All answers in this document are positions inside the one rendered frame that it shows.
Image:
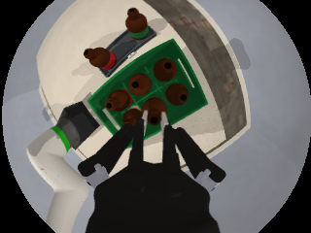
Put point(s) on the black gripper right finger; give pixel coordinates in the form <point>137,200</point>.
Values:
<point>205,172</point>

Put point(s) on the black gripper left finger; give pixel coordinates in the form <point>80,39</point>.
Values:
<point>96,168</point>

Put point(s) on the green bottle crate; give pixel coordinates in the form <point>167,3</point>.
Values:
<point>168,49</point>

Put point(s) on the brown glass bottle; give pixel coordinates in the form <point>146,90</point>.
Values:
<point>136,24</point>
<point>101,58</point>
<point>155,105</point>
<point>119,100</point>
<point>131,115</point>
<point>139,87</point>
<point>164,72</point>

